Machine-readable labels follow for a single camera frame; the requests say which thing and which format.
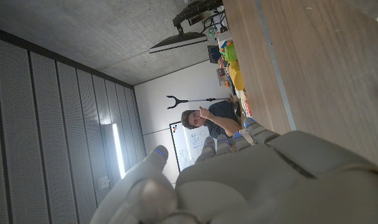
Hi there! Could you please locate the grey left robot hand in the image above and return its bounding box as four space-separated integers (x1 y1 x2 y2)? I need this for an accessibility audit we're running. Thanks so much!
89 117 378 224

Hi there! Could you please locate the black reacher grabber tool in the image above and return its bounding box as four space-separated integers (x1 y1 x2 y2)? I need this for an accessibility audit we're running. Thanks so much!
166 95 229 110

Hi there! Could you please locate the orange snack packet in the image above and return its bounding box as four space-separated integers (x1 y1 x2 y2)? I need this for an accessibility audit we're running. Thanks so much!
238 90 253 118

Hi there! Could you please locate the seated person dark shirt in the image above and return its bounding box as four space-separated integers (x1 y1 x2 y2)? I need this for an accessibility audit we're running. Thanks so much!
180 100 242 139

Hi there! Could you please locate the yellow plastic block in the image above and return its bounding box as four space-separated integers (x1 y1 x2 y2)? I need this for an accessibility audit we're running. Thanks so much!
227 60 245 91

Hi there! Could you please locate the printed tin can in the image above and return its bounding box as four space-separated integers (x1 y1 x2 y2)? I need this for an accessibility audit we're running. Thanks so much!
216 67 230 87

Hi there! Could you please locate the green cube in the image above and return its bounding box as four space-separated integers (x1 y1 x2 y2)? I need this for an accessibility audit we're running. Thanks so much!
224 44 239 62

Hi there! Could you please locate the dark blue cup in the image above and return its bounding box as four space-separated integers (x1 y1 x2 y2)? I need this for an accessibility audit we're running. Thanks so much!
207 45 222 64

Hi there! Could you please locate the multicolour puzzle cube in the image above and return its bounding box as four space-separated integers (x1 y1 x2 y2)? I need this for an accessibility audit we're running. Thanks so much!
219 40 233 55

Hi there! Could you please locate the large white cube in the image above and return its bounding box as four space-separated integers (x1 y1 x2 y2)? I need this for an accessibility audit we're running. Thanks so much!
216 30 233 47

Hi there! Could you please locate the bright ceiling light strip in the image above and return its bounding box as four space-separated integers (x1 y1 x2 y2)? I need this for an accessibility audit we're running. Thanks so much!
111 123 126 179

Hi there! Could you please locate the black computer monitor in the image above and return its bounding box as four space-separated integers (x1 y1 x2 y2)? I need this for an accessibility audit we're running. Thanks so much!
149 32 208 54

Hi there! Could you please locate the white whiteboard black frame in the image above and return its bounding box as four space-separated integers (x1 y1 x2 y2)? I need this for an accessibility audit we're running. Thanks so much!
169 121 213 174

